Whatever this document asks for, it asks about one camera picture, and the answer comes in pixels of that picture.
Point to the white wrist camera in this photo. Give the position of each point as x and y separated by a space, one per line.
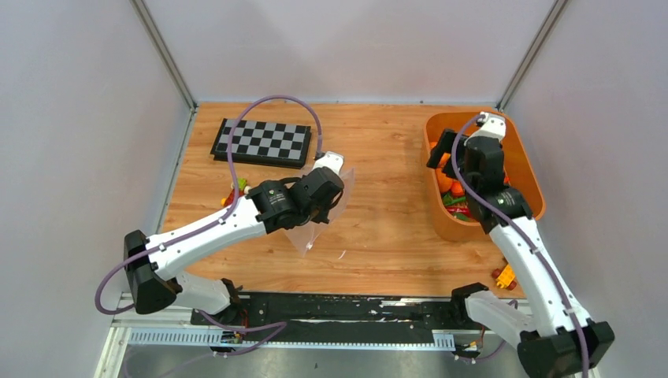
490 125
330 160

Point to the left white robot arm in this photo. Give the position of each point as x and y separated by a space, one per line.
156 271

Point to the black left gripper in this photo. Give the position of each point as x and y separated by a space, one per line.
324 216

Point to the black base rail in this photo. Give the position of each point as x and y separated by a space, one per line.
341 319

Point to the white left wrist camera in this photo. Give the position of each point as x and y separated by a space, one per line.
330 160

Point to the orange toy carrot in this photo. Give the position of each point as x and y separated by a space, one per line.
456 190

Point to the yellow red toy block car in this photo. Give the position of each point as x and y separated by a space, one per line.
505 278

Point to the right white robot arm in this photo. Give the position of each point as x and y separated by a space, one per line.
559 338

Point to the orange tangerine lower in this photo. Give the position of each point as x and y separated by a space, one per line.
444 183

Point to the green chili pepper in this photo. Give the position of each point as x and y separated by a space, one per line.
449 200

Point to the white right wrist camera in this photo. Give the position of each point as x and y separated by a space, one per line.
490 125

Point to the clear zip top bag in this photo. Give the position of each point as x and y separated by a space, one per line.
303 237

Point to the orange plastic basket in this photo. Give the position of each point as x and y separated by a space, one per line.
516 164

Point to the red green toy block car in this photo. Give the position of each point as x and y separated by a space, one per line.
238 189

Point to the black grey chessboard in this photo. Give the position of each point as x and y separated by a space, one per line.
271 144

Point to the red chili pepper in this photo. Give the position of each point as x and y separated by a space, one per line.
461 213

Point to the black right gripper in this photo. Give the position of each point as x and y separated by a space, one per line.
443 146

